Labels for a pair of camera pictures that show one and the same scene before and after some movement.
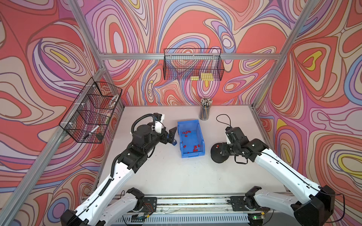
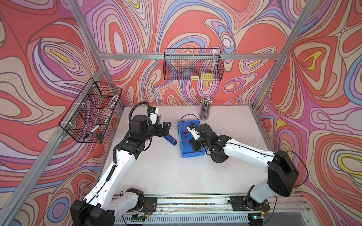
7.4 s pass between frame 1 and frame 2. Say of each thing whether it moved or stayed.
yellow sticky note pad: stayed
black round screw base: stayed
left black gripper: moved
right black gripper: moved
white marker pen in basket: stayed
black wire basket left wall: stayed
